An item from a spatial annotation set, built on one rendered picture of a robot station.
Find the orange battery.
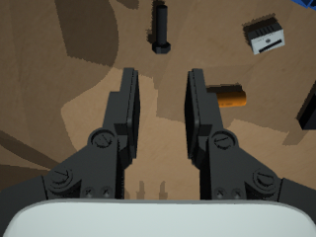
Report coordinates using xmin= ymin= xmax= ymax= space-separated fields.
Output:
xmin=216 ymin=91 xmax=247 ymax=108

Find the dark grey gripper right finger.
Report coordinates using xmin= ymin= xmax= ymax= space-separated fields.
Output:
xmin=184 ymin=69 xmax=316 ymax=225

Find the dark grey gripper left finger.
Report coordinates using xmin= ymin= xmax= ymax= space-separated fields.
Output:
xmin=0 ymin=68 xmax=140 ymax=237

